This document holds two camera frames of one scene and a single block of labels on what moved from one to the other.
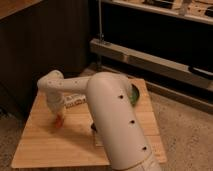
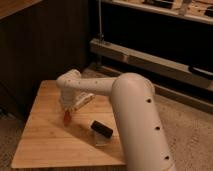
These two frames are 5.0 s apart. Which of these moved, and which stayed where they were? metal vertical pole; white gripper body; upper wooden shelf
Moved: white gripper body
Stayed: upper wooden shelf; metal vertical pole
